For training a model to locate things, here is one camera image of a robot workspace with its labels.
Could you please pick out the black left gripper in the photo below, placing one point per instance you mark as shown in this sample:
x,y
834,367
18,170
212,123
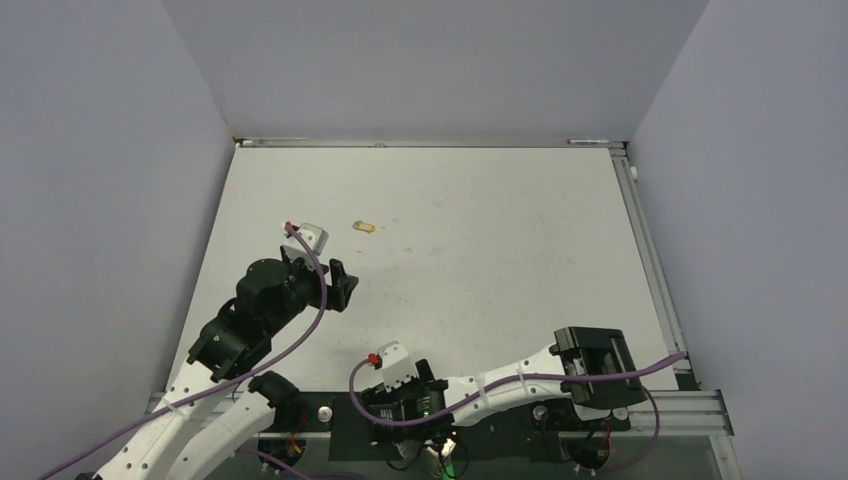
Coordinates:
x,y
340,286

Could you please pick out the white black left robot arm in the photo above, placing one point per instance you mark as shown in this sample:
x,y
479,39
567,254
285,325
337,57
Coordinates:
x,y
270,295

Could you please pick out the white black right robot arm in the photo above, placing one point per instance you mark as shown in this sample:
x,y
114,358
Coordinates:
x,y
404,401

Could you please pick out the yellow plastic key tag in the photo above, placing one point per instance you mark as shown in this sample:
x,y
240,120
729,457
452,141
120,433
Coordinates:
x,y
364,227

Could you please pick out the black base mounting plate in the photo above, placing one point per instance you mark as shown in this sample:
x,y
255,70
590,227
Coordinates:
x,y
543,431

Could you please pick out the red white marker pen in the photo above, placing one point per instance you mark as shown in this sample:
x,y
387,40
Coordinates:
x,y
588,142

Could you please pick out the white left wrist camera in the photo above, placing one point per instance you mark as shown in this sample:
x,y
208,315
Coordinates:
x,y
303,242

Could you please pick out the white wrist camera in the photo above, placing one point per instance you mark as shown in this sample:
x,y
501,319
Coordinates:
x,y
303,242
395,366

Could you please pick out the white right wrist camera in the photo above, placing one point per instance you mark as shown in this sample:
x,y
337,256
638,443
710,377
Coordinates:
x,y
395,366

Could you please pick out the aluminium frame rail back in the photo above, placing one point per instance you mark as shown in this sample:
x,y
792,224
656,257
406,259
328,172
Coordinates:
x,y
410,143

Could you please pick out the aluminium frame rail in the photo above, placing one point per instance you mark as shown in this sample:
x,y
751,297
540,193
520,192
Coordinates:
x,y
679,414
410,143
657,283

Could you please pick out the aluminium frame rail right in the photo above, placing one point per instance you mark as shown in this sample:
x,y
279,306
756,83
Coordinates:
x,y
657,283

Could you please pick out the aluminium frame rail front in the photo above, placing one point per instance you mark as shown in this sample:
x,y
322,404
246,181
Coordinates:
x,y
679,414

